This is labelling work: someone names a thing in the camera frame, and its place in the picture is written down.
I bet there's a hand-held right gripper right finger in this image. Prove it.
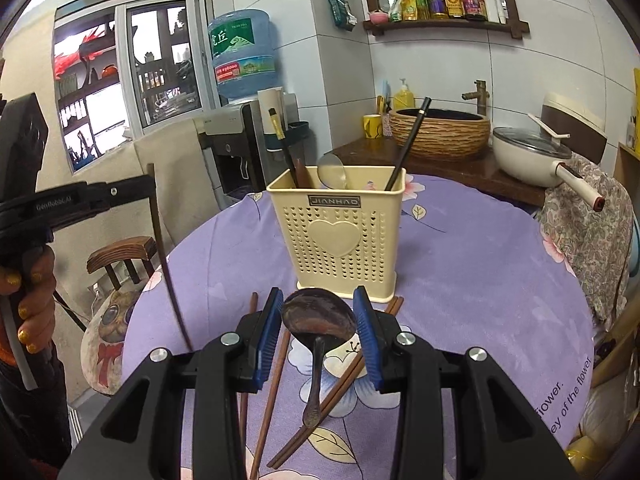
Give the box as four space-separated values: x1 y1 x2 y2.
352 285 581 480

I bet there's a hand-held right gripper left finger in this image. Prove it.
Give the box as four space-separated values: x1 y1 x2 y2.
57 287 286 480

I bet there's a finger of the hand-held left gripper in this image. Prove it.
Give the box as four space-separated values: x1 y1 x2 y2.
50 207 133 235
50 175 156 215

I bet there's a metal spoon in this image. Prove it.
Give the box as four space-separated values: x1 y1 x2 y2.
316 152 350 191
281 287 357 427

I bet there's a cream plastic utensil holder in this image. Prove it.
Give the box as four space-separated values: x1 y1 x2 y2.
265 164 407 304

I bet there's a black chopstick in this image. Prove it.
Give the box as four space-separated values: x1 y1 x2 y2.
268 107 301 187
384 97 432 192

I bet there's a person's left hand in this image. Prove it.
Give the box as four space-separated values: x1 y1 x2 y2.
0 246 57 358

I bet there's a wooden chair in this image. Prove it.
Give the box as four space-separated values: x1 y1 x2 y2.
87 236 157 292

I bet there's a purple floral tablecloth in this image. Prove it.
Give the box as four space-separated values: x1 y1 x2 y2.
121 172 597 480

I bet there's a red clamp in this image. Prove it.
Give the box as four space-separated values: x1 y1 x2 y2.
53 33 108 79

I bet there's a cat print cushion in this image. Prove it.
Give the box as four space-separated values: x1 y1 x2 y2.
79 279 152 397

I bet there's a grey water dispenser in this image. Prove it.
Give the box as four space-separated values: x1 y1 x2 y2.
194 102 272 207

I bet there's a sliding window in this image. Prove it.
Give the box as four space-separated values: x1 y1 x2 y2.
52 0 210 177

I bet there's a dark wooden counter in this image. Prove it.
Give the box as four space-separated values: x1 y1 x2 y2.
329 137 547 207

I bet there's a white paper cup tube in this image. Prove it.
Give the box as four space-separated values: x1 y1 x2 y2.
257 87 284 152

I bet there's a blue water bottle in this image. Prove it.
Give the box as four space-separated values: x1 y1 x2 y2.
207 8 279 102

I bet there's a woven wash basin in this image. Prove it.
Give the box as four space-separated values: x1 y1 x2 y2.
388 108 492 162

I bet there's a yellow soap dispenser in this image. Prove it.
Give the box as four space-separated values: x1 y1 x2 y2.
393 78 416 111

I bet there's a white pan with glass lid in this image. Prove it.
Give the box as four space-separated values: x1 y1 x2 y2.
492 126 607 212

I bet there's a floral patterned cloth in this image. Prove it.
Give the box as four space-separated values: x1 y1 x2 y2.
537 152 637 332

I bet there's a brass faucet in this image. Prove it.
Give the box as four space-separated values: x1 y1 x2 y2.
460 79 489 116

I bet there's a white rice paddle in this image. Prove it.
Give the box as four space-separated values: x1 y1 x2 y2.
527 112 571 140

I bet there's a brown white rice cooker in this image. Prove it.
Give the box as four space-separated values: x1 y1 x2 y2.
542 91 609 164

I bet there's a green hanging bag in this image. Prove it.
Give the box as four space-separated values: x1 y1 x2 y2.
327 0 357 32

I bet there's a green yellow bottle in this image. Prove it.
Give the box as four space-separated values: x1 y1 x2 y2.
400 0 429 22

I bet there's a white cable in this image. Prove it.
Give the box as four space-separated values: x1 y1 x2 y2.
0 294 39 392

